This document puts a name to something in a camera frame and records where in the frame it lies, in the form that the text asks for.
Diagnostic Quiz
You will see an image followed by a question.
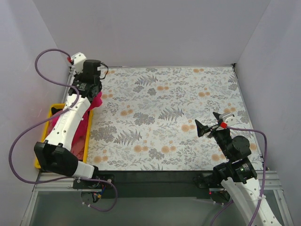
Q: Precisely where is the magenta t shirt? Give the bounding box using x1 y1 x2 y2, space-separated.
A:
48 92 103 144

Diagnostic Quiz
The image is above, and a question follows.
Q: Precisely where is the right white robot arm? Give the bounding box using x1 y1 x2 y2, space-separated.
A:
194 112 280 226

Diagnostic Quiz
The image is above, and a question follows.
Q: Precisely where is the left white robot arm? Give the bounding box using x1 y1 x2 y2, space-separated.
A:
34 59 102 188

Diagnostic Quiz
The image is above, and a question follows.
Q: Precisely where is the black garment in bin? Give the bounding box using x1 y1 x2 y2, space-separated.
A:
51 107 63 116

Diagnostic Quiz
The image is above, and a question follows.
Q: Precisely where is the floral patterned table mat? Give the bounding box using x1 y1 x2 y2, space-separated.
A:
87 67 262 170

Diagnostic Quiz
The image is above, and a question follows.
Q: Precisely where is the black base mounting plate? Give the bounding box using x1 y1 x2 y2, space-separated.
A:
72 170 240 200

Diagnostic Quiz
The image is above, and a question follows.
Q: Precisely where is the salmon pink t shirt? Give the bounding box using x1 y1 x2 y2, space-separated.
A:
71 136 86 161

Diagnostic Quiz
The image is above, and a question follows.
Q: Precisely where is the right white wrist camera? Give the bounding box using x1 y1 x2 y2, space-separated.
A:
219 113 236 129

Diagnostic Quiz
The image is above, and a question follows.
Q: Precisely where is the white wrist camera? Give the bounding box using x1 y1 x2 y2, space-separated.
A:
67 52 87 73
219 113 236 129

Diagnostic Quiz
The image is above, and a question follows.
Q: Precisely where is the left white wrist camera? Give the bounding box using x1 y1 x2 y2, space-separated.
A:
67 52 87 73

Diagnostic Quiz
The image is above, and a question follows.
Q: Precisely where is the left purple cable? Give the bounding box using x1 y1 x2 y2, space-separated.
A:
9 48 118 212

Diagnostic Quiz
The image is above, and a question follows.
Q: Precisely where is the purple cable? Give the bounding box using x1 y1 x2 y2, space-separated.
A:
9 48 118 212
210 124 269 226

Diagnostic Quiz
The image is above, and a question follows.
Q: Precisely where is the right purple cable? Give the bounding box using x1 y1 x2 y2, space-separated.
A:
210 124 269 226

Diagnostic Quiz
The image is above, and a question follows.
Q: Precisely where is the aluminium frame rail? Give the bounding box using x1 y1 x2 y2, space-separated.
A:
34 170 283 191

